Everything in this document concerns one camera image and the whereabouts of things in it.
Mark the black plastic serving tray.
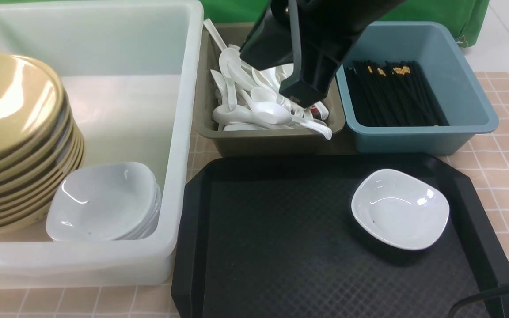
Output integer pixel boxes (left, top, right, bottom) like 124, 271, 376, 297
171, 154, 509, 318

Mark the olive green spoon bin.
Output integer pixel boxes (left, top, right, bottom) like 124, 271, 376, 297
193, 30, 346, 157

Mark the stack of white dishes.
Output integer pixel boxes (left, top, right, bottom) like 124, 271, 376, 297
45, 162, 162, 242

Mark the green cloth backdrop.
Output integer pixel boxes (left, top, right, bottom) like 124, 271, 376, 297
0, 0, 490, 48

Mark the bundle of black chopsticks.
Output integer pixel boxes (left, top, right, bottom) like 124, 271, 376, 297
345, 60, 450, 127

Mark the pile of white spoons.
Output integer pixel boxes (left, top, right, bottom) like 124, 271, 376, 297
203, 19, 333, 140

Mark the large white plastic tub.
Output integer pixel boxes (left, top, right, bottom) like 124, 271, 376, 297
0, 0, 204, 289

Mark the white square sauce dish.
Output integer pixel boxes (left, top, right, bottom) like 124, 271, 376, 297
351, 169, 450, 251

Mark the blue chopstick bin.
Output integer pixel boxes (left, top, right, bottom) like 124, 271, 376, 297
337, 21, 499, 155

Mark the stack of yellow bowls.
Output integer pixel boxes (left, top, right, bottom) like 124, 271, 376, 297
0, 52, 85, 234

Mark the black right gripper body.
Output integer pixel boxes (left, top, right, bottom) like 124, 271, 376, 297
240, 0, 401, 107

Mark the black cable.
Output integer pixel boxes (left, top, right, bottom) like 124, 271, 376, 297
448, 277, 509, 318

